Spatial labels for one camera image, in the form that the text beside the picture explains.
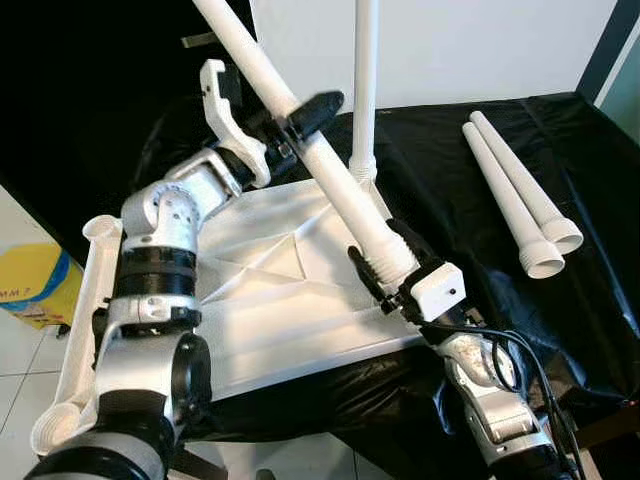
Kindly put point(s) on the white plastic table leg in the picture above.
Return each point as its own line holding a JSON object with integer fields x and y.
{"x": 520, "y": 175}
{"x": 365, "y": 90}
{"x": 505, "y": 195}
{"x": 340, "y": 190}

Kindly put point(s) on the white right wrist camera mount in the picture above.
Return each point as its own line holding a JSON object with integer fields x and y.
{"x": 440, "y": 290}

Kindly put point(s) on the dark grey wall post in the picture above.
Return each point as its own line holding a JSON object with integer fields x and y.
{"x": 605, "y": 50}

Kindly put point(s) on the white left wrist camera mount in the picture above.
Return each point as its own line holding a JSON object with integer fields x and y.
{"x": 225, "y": 125}

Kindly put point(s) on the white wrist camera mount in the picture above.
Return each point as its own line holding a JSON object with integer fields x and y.
{"x": 225, "y": 125}
{"x": 440, "y": 290}

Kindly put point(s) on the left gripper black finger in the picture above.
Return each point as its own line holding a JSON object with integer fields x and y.
{"x": 318, "y": 112}

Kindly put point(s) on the yellow box with blue band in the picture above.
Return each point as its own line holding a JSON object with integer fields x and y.
{"x": 35, "y": 290}

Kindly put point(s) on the black plastic table cover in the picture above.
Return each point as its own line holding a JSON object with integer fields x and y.
{"x": 560, "y": 350}

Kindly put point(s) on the white plastic table top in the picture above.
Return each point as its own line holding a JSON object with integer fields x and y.
{"x": 290, "y": 300}

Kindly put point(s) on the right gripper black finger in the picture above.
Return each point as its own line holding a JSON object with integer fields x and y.
{"x": 372, "y": 280}
{"x": 412, "y": 244}

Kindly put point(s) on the black door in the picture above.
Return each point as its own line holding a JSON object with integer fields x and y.
{"x": 80, "y": 100}

